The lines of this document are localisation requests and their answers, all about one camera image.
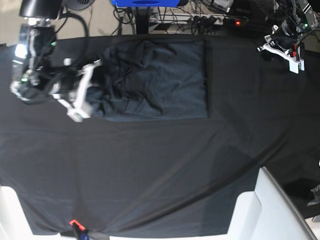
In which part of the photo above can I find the black table cloth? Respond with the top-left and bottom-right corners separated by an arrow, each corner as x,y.
0,35 -> 320,238

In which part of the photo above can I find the black round base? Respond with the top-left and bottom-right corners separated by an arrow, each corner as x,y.
63,0 -> 95,11

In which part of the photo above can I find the black monitor stand pole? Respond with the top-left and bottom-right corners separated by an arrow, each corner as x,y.
134,7 -> 153,35

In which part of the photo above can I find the dark grey T-shirt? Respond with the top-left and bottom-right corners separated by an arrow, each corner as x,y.
86,40 -> 209,122

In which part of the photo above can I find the blue clamp at bottom edge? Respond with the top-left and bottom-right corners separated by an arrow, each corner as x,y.
69,219 -> 91,240

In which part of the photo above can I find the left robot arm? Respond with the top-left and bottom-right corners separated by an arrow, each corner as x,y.
257,0 -> 318,70

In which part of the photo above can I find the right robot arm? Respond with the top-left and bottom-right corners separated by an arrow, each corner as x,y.
10,0 -> 100,108

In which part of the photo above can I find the white power strip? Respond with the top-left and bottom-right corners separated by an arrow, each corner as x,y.
149,12 -> 226,25

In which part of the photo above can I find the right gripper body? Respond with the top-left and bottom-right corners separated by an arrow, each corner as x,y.
44,58 -> 102,100

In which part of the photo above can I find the blue box on stand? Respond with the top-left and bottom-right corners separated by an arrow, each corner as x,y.
111,0 -> 180,8

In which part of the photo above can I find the white chair left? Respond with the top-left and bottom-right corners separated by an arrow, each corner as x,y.
0,186 -> 61,240

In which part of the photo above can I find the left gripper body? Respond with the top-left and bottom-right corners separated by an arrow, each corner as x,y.
264,24 -> 303,51

